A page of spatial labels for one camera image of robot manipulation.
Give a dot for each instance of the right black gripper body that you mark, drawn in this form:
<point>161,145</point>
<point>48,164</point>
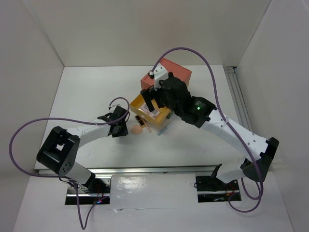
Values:
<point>174,109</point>

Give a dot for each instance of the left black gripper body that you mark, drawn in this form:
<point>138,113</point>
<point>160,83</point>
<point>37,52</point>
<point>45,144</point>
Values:
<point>122,130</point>

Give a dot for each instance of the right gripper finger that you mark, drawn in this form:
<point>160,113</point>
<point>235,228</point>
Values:
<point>160,100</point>
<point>149,95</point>

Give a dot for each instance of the nail sticker packet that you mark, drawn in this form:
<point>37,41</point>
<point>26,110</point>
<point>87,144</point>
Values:
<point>154,114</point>

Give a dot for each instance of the yellow drawer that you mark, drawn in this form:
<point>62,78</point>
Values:
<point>139,101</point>

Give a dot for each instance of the round pink powder puff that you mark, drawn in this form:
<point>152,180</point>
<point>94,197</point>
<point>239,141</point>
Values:
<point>136,129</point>

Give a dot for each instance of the red top drawer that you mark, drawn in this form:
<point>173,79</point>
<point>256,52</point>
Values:
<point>178,71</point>

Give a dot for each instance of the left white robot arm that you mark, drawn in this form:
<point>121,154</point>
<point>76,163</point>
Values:
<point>59,150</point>

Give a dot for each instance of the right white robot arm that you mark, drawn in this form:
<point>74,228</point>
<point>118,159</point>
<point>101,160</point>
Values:
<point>258,151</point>

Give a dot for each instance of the black gold lipstick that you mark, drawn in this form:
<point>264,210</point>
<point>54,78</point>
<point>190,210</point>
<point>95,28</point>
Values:
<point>140,121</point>

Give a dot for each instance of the pink lip liner pencil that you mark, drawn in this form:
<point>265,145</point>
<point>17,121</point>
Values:
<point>146,124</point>

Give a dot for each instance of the three-drawer organizer box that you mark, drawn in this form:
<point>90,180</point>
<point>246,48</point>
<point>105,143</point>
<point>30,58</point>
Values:
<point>167,87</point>

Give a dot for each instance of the blue eyebrow razor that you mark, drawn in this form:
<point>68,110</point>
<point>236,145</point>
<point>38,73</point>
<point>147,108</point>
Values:
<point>165,128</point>

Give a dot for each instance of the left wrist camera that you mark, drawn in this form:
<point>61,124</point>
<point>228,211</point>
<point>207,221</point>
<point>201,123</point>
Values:
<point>112,106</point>

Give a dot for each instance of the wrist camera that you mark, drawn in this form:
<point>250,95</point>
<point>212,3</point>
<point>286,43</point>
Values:
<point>112,106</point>
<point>159,73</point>

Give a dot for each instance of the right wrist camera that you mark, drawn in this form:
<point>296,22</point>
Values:
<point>159,73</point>

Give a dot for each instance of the aluminium rail right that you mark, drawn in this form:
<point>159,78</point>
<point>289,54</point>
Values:
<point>237,97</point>

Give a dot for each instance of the aluminium rail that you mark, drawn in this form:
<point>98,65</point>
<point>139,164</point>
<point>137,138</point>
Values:
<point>154,170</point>
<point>237,97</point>

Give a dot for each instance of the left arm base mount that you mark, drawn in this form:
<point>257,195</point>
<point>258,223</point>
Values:
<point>99,193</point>

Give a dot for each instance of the aluminium rail front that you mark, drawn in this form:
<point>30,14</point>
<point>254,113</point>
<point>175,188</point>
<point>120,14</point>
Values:
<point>154,170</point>

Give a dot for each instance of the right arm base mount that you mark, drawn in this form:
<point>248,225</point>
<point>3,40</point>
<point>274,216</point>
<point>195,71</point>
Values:
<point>212,190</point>

